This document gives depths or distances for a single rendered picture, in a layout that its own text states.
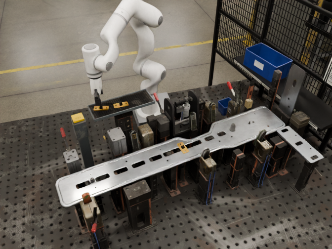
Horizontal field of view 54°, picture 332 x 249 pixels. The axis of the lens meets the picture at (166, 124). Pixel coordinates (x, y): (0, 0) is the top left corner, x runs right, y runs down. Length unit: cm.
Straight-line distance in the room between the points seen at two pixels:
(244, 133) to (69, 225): 114
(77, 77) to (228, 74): 194
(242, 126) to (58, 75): 291
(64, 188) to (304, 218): 133
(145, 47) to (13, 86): 266
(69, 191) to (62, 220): 32
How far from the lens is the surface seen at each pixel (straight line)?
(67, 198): 170
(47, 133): 251
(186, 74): 422
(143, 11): 185
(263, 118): 212
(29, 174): 228
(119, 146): 180
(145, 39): 200
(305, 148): 201
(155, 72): 210
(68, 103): 390
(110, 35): 170
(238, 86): 202
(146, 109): 233
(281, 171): 224
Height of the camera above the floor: 235
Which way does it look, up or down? 43 degrees down
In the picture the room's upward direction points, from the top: straight up
